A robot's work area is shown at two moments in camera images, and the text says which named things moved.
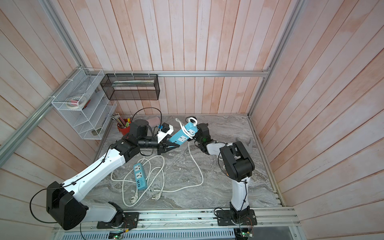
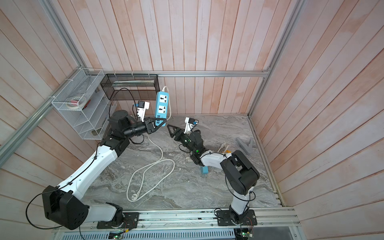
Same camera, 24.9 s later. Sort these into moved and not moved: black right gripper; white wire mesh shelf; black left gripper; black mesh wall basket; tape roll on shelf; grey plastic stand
Moved: black right gripper; black left gripper
Not moved: tape roll on shelf; white wire mesh shelf; black mesh wall basket; grey plastic stand
